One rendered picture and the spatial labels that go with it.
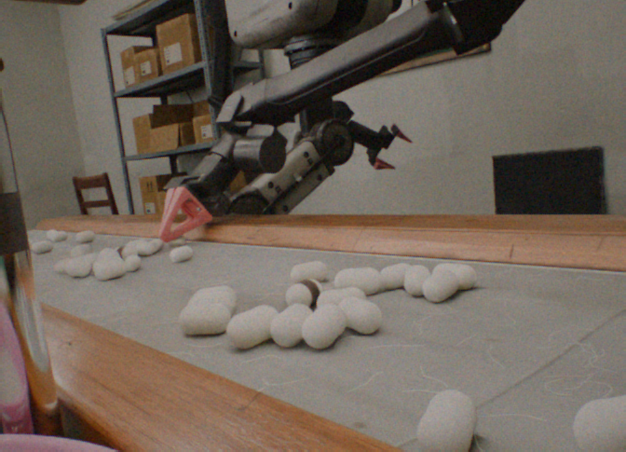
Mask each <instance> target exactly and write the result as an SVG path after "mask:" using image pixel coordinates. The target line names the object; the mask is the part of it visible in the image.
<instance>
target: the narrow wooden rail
mask: <svg viewBox="0 0 626 452"><path fill-rule="evenodd" d="M39 302H40V301H39ZM40 307H41V311H42V318H43V323H44V328H45V333H46V338H47V344H48V348H49V354H50V359H51V364H52V370H53V375H54V380H55V385H56V391H57V396H58V401H59V407H60V411H61V422H62V426H63V432H64V437H65V439H68V440H74V441H80V442H85V443H89V444H93V445H101V446H104V447H107V448H110V449H113V450H116V451H120V452H408V451H405V450H403V449H400V448H398V447H395V446H393V445H389V444H386V442H384V441H382V440H379V439H377V438H374V437H372V436H369V435H367V434H364V433H362V432H359V431H355V430H353V429H350V428H348V427H346V426H343V425H341V424H338V423H336V422H333V421H331V420H328V419H326V418H324V417H322V416H320V415H317V414H315V413H312V412H310V411H306V410H305V409H302V408H300V407H297V406H295V405H292V404H289V403H285V402H283V401H281V400H279V399H276V398H274V397H271V395H269V394H266V393H263V392H260V391H258V390H255V389H253V388H250V387H248V386H245V385H242V384H239V383H237V382H235V381H233V380H230V379H228V378H226V377H221V376H218V374H216V373H213V372H212V371H209V370H207V369H204V368H202V367H198V366H196V365H194V364H191V363H188V362H186V361H183V360H181V359H177V358H175V357H172V356H170V355H168V353H166V352H164V351H161V350H159V349H154V348H151V347H149V346H146V345H144V344H142V343H140V342H137V341H135V340H133V339H129V338H127V337H124V336H121V335H120V334H119V333H116V332H114V331H111V330H109V329H106V328H103V327H101V326H99V325H97V324H94V323H92V322H88V321H85V320H83V319H80V318H77V317H75V316H73V315H71V313H68V312H66V311H63V310H61V309H58V308H54V307H52V306H49V305H47V304H45V303H42V302H40Z"/></svg>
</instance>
